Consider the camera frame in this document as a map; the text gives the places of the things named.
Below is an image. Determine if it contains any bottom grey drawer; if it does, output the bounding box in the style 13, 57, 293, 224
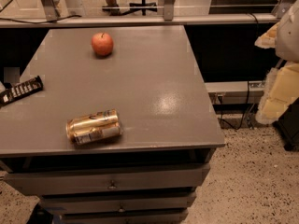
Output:
62, 208, 188, 224

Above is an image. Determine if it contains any dark snack bar wrapper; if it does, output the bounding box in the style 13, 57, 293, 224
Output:
0, 76, 43, 106

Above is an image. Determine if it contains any metal frame rail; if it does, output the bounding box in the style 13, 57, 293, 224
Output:
0, 13, 279, 28

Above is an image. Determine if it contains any orange soda can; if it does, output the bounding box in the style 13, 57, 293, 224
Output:
66, 109, 122, 145

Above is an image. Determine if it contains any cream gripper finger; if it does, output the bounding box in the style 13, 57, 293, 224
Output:
255, 62, 299, 125
254, 22, 278, 49

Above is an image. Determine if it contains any black office chair base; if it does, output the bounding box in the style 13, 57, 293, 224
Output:
122, 0, 158, 16

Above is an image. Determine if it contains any middle grey drawer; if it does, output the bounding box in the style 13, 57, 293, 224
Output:
40, 191, 196, 214

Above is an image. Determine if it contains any grey drawer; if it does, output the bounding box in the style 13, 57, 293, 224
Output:
40, 191, 196, 214
4, 163, 210, 196
62, 208, 188, 224

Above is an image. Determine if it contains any red apple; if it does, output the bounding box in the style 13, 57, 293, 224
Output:
92, 33, 114, 56

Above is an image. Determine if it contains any top grey drawer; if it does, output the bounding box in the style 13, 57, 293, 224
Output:
4, 163, 210, 196

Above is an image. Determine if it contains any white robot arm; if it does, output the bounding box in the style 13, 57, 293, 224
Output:
255, 3, 299, 124

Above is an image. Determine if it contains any grey drawer cabinet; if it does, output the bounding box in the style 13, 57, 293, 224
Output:
0, 26, 224, 224

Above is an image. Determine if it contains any black cable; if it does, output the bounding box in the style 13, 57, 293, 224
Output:
218, 81, 255, 131

